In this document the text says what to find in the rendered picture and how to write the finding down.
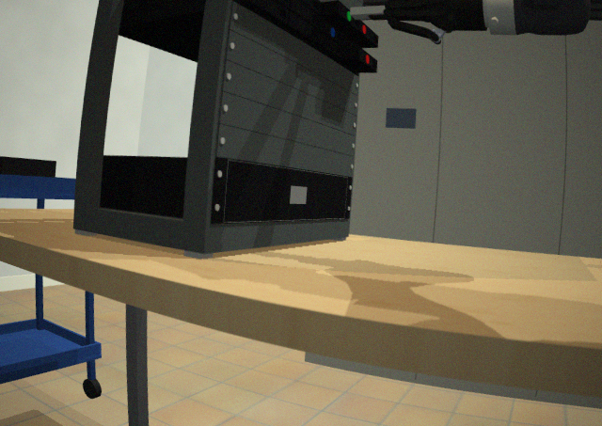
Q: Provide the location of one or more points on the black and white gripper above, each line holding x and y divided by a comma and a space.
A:
447, 15

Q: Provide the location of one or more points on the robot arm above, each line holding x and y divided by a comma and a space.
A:
540, 17

